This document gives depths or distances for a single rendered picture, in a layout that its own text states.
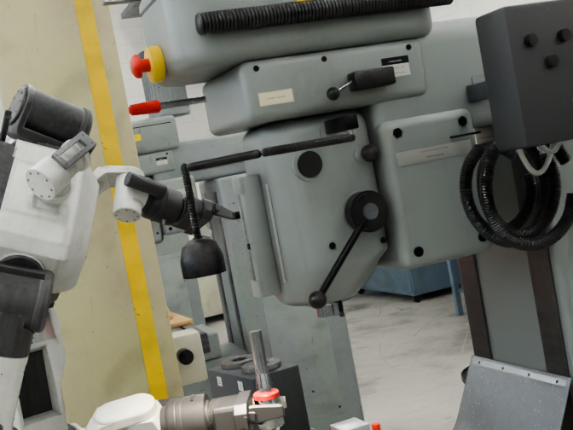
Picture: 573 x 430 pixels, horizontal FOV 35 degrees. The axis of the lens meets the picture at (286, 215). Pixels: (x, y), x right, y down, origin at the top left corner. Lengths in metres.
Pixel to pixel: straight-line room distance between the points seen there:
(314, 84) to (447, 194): 0.31
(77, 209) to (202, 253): 0.38
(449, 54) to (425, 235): 0.32
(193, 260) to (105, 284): 1.81
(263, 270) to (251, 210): 0.11
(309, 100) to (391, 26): 0.19
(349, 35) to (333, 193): 0.26
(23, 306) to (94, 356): 1.66
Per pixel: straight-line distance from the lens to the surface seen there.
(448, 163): 1.58
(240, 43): 1.43
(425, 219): 1.55
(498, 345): 1.86
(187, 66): 1.44
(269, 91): 1.45
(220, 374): 2.08
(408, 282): 8.95
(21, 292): 1.61
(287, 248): 1.50
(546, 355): 1.73
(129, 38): 10.90
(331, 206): 1.50
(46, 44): 3.27
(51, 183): 1.63
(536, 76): 1.38
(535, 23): 1.40
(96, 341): 3.25
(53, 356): 2.04
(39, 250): 1.69
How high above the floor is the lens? 1.55
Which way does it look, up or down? 3 degrees down
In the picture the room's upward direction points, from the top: 10 degrees counter-clockwise
